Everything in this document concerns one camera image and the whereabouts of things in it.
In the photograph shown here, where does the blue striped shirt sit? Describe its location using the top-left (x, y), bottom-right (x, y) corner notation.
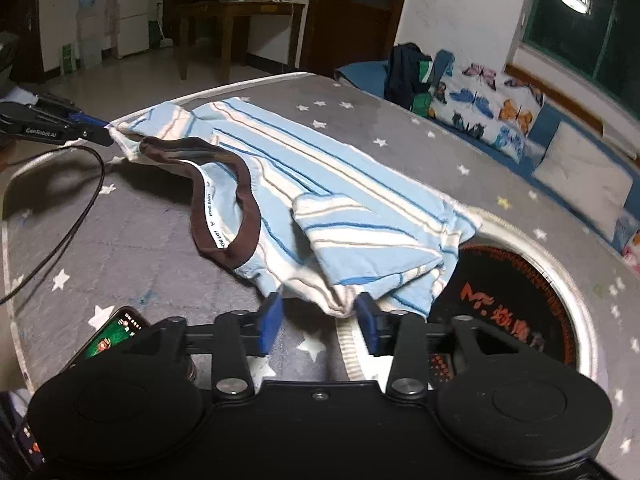
top-left (110, 98), bottom-right (480, 318)

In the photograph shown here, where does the white refrigerator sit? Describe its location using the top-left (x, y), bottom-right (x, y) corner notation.
top-left (115, 0), bottom-right (149, 58)

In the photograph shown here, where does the black induction cooktop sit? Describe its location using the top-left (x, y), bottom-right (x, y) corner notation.
top-left (428, 243), bottom-right (578, 368)

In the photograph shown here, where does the smartphone with lit screen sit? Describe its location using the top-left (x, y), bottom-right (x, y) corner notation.
top-left (62, 306), bottom-right (151, 372)

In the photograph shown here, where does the wooden side table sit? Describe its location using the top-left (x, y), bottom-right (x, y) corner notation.
top-left (176, 0), bottom-right (307, 85)

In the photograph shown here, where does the left butterfly pillow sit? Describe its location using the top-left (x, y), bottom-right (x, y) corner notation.
top-left (428, 50), bottom-right (546, 162)

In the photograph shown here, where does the dark blue backpack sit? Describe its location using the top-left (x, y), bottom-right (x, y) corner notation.
top-left (384, 42), bottom-right (433, 110)

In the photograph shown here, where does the grey plain pillow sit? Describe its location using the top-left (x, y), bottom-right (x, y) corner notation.
top-left (533, 122), bottom-right (634, 242)

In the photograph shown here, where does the dark wooden door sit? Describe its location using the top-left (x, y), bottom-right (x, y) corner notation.
top-left (299, 0), bottom-right (405, 77)

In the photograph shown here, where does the green framed window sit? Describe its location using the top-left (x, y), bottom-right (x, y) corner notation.
top-left (524, 0), bottom-right (639, 116)

